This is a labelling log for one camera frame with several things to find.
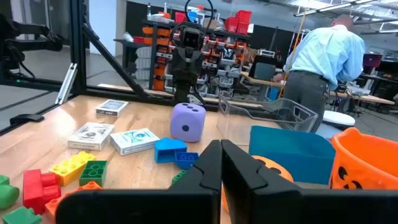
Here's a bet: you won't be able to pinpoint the teal rectangular bin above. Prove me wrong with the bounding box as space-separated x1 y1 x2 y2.
248 125 336 185

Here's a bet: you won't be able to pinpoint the silver aluminium bar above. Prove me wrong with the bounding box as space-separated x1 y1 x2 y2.
55 62 78 105

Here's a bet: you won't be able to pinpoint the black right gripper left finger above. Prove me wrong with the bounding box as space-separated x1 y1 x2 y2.
55 139 223 224

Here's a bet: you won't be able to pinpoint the red storage bin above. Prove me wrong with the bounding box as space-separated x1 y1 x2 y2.
224 16 239 34
235 9 253 35

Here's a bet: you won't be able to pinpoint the large bright green block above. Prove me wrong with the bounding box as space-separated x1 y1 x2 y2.
0 174 21 210

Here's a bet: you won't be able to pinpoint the orange pumpkin bucket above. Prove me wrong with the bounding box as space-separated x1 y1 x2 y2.
328 126 398 191

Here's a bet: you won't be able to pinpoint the black computer monitor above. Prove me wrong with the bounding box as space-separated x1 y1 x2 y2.
248 55 278 82

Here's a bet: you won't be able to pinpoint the long orange brick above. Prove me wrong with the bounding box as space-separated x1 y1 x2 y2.
44 180 104 218

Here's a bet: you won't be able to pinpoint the long yellow brick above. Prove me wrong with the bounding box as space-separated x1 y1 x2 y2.
49 151 97 187

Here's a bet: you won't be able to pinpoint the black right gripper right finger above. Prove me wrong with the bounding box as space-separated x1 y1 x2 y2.
221 139 398 224

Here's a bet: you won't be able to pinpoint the dark green square brick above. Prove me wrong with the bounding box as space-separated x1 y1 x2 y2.
78 160 109 188

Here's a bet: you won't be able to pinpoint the purple foam die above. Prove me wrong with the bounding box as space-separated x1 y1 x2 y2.
169 102 207 143

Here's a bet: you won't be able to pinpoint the white brown-print card deck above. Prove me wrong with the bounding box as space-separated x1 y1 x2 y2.
67 121 115 152

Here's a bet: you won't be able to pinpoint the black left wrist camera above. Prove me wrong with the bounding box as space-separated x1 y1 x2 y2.
181 26 205 50

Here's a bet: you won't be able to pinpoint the black shelf orange bins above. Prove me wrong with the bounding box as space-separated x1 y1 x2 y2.
133 8 253 103

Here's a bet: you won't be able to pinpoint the pink plastic cup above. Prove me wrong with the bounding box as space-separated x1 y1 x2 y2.
22 169 62 216

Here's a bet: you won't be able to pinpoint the orange foam die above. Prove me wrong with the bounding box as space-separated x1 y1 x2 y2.
221 154 295 214

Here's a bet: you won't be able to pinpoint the clear plastic bin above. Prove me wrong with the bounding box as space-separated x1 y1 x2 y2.
216 90 319 138

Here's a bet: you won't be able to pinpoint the white round stool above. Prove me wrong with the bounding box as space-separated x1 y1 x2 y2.
322 110 356 131

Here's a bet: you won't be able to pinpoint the large blue toy block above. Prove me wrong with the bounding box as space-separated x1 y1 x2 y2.
154 137 188 164

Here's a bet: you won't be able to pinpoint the person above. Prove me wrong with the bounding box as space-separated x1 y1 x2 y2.
273 14 366 133

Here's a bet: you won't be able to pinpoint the yellow hanging cable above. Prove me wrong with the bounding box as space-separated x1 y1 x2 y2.
279 7 308 98

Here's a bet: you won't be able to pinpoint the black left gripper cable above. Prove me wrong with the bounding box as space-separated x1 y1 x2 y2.
169 0 216 43

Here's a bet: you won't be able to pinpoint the wooden workbench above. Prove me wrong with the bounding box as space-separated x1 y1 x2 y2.
240 71 396 106

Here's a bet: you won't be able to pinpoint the small green toy block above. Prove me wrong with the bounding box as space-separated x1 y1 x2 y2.
2 205 43 224

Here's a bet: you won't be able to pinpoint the grey picture card deck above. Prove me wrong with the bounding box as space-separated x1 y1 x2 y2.
95 99 129 118

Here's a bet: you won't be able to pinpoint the small dark blue brick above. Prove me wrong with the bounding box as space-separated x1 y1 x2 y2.
174 151 200 170

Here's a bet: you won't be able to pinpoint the black table edge clamp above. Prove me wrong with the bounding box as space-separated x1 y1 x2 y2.
9 113 45 126

